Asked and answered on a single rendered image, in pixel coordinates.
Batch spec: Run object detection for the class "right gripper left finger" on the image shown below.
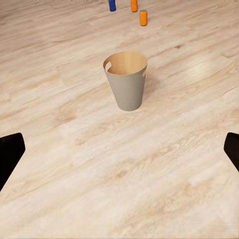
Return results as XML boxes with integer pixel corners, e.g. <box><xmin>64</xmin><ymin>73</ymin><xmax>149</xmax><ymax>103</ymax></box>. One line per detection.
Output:
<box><xmin>0</xmin><ymin>132</ymin><xmax>25</xmax><ymax>191</ymax></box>

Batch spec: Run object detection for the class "trash can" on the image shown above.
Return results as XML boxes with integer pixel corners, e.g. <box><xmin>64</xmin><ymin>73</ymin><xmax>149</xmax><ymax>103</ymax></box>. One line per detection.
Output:
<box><xmin>103</xmin><ymin>51</ymin><xmax>148</xmax><ymax>111</ymax></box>

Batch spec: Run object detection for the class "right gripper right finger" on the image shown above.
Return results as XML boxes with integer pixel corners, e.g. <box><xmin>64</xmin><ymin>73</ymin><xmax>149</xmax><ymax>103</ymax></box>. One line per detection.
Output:
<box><xmin>224</xmin><ymin>132</ymin><xmax>239</xmax><ymax>171</ymax></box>

